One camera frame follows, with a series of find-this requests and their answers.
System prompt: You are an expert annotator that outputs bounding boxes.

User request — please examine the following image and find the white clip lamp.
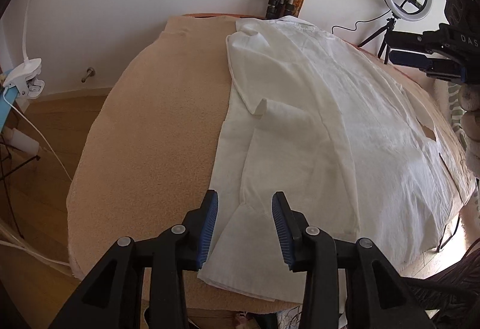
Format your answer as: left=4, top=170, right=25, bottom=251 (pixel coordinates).
left=2, top=0, right=45, bottom=99

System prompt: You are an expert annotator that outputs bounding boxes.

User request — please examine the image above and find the white knit gloved hand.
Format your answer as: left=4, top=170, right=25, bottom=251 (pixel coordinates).
left=459, top=85, right=480, bottom=178

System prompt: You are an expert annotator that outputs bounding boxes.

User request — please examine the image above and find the green striped pillow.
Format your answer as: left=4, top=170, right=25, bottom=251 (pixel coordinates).
left=433, top=80, right=467, bottom=150

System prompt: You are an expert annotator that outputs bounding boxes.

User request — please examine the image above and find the black mini tripod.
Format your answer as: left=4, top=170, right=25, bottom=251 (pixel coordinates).
left=357, top=15, right=399, bottom=65

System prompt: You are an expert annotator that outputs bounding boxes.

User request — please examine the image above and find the white shirt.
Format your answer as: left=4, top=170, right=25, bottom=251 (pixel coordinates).
left=199, top=17, right=475, bottom=303

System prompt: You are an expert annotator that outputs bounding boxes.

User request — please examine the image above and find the metal door stopper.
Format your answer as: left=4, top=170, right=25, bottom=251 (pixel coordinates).
left=81, top=67, right=96, bottom=83

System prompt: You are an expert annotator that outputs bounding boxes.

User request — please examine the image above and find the white power cable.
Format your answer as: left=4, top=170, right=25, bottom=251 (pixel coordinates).
left=2, top=91, right=74, bottom=183

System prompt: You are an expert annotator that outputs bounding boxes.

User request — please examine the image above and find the black ring light cable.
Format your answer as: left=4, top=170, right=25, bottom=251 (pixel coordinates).
left=331, top=9, right=393, bottom=35

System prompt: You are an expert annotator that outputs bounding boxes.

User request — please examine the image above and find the beige terry bed cover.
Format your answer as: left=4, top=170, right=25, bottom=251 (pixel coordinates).
left=66, top=14, right=477, bottom=315

